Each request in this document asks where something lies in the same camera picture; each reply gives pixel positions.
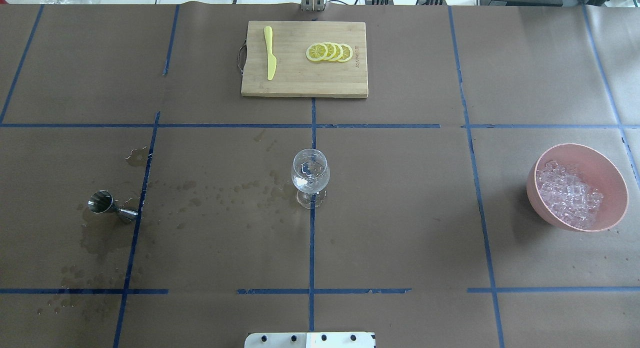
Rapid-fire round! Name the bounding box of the pink bowl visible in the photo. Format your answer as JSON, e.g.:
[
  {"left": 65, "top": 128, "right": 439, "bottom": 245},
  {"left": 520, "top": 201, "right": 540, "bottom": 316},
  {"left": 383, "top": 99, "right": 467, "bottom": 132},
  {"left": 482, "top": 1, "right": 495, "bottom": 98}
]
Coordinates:
[{"left": 526, "top": 143, "right": 629, "bottom": 233}]

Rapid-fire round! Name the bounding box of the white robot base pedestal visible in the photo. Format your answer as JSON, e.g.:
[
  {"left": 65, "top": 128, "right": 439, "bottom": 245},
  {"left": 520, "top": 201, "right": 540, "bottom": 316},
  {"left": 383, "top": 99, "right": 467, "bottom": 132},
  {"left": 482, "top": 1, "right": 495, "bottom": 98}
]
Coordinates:
[{"left": 244, "top": 332, "right": 377, "bottom": 348}]

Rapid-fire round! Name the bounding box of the bamboo cutting board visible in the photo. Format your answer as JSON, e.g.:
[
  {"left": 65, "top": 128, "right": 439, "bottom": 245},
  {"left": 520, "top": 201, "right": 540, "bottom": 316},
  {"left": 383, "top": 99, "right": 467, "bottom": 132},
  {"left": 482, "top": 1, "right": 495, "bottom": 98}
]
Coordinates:
[{"left": 241, "top": 20, "right": 370, "bottom": 98}]

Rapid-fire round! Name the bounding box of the clear wine glass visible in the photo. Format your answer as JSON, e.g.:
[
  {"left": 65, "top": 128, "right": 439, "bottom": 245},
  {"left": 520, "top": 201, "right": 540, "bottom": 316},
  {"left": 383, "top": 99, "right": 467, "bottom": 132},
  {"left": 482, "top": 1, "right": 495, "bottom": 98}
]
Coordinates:
[{"left": 290, "top": 149, "right": 330, "bottom": 209}]

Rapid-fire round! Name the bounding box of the lemon slice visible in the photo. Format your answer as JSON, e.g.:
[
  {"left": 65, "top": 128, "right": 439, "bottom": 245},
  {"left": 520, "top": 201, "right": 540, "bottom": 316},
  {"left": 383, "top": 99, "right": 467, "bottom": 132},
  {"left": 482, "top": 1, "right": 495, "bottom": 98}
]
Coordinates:
[
  {"left": 305, "top": 43, "right": 329, "bottom": 62},
  {"left": 337, "top": 43, "right": 354, "bottom": 63},
  {"left": 322, "top": 42, "right": 339, "bottom": 61},
  {"left": 328, "top": 42, "right": 343, "bottom": 62}
]

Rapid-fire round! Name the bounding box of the steel cocktail jigger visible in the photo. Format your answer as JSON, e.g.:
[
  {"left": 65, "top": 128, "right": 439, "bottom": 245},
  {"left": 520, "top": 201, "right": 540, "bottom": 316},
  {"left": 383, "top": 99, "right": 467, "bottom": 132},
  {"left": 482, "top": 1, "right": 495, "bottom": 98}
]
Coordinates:
[{"left": 87, "top": 190, "right": 138, "bottom": 223}]

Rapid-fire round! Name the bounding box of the pile of ice cubes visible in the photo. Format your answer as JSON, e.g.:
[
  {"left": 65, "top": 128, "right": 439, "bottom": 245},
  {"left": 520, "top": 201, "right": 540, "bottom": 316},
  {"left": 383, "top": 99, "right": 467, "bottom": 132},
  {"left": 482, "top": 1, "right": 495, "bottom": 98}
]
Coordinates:
[{"left": 535, "top": 161, "right": 604, "bottom": 230}]

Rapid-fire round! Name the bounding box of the yellow plastic knife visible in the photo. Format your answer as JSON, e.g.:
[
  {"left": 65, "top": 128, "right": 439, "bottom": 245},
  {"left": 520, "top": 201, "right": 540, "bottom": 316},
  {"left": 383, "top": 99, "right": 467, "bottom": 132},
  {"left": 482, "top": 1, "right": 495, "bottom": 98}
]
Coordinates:
[{"left": 263, "top": 26, "right": 278, "bottom": 80}]

